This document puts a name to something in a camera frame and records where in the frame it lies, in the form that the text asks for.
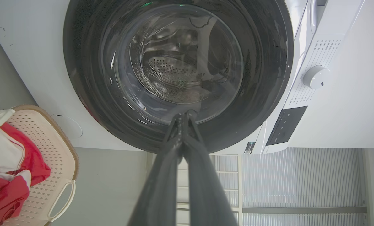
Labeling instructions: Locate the white front-load washing machine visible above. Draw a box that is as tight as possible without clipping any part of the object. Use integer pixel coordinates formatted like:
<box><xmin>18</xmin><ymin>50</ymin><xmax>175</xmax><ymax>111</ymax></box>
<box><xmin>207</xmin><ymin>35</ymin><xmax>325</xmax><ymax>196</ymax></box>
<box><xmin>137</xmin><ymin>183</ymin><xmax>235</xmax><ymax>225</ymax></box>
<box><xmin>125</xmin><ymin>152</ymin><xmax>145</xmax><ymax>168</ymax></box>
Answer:
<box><xmin>0</xmin><ymin>0</ymin><xmax>374</xmax><ymax>155</ymax></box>

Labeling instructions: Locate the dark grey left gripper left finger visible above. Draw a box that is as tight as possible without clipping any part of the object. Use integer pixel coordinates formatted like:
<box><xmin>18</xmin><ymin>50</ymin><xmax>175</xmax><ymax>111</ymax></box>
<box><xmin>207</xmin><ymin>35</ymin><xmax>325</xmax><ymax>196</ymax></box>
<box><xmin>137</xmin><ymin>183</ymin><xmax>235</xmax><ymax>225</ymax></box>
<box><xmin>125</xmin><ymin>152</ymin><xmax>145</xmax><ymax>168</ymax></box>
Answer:
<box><xmin>127</xmin><ymin>113</ymin><xmax>185</xmax><ymax>226</ymax></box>

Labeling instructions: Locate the white washing machine dial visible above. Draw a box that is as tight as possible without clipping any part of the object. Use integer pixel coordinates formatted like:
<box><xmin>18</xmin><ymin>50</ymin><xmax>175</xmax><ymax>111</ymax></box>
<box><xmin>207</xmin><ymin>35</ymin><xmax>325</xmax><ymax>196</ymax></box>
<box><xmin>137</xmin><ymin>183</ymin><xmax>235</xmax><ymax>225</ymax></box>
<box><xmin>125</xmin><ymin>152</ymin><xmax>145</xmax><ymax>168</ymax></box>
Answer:
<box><xmin>302</xmin><ymin>65</ymin><xmax>330</xmax><ymax>89</ymax></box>

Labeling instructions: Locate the black round washing machine door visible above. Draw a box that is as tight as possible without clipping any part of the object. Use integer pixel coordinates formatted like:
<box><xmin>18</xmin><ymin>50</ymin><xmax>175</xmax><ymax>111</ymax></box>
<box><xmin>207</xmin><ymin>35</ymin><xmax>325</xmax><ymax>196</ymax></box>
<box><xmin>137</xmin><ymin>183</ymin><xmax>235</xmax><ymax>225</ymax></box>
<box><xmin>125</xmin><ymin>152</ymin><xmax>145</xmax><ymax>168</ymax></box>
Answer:
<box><xmin>63</xmin><ymin>0</ymin><xmax>294</xmax><ymax>154</ymax></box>

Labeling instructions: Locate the red and white garment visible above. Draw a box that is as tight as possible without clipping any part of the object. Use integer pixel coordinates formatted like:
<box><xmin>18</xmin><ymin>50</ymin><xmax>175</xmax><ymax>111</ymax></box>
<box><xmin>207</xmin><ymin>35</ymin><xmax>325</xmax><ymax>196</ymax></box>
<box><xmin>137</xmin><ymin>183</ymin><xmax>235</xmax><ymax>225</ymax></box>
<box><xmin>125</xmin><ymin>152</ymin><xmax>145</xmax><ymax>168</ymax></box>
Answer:
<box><xmin>0</xmin><ymin>122</ymin><xmax>51</xmax><ymax>226</ymax></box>

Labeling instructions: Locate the beige perforated plastic laundry basket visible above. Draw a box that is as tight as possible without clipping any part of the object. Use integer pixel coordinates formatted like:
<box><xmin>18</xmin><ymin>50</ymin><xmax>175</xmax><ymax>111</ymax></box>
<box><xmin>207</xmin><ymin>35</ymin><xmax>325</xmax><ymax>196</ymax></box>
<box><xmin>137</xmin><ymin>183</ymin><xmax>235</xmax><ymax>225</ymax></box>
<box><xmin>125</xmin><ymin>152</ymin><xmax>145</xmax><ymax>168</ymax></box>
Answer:
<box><xmin>0</xmin><ymin>105</ymin><xmax>79</xmax><ymax>226</ymax></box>

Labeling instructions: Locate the white slatted window blind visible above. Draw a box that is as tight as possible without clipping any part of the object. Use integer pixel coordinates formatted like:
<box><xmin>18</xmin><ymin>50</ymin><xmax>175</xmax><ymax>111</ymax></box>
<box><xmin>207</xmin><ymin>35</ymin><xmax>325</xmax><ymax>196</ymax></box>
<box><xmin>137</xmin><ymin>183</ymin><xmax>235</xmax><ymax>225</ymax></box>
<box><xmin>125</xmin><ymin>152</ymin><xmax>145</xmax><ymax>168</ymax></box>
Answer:
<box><xmin>176</xmin><ymin>148</ymin><xmax>368</xmax><ymax>226</ymax></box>

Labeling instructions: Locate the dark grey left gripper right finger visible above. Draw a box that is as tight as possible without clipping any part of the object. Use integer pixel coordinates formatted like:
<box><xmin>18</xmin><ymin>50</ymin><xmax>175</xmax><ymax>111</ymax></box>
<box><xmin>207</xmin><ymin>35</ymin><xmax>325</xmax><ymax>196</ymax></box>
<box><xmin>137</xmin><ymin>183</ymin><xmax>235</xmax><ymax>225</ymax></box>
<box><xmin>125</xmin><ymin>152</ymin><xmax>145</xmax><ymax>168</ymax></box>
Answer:
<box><xmin>183</xmin><ymin>110</ymin><xmax>238</xmax><ymax>226</ymax></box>

